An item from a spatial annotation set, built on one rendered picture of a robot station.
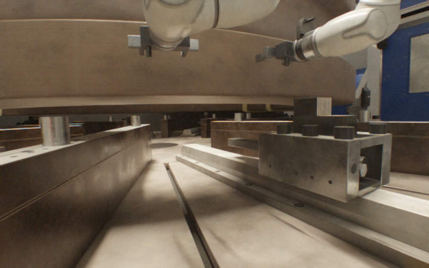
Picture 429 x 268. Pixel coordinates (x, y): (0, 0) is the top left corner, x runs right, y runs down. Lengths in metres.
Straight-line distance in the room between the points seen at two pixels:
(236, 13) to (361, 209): 0.78
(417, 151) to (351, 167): 1.24
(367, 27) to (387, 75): 4.68
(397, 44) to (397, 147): 3.52
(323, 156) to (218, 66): 0.53
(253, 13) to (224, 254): 0.70
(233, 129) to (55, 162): 1.94
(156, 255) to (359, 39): 0.86
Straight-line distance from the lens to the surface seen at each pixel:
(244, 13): 0.49
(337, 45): 0.69
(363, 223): 0.97
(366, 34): 0.66
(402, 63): 5.26
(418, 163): 2.08
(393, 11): 0.82
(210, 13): 0.46
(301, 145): 0.93
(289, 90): 1.13
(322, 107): 1.06
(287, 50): 0.78
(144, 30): 0.64
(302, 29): 0.80
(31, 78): 0.99
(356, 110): 3.09
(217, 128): 2.53
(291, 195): 1.12
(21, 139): 2.68
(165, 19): 0.42
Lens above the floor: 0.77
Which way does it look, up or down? 5 degrees down
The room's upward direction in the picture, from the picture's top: 1 degrees counter-clockwise
